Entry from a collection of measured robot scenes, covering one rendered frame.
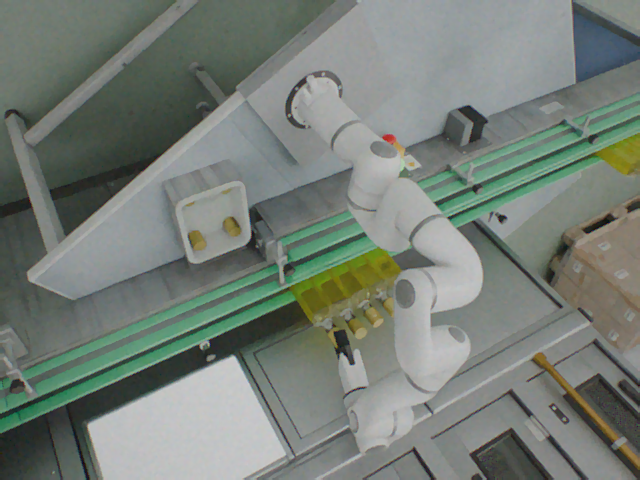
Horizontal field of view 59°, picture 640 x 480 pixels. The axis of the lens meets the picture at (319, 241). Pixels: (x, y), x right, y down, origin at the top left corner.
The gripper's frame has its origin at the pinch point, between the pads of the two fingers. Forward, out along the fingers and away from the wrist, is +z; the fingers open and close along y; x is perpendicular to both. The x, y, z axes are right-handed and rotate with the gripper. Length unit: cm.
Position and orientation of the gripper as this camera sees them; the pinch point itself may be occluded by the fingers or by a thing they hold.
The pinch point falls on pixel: (340, 341)
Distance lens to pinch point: 145.8
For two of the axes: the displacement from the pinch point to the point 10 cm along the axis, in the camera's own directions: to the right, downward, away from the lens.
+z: -2.5, -7.3, 6.4
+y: 0.1, -6.6, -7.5
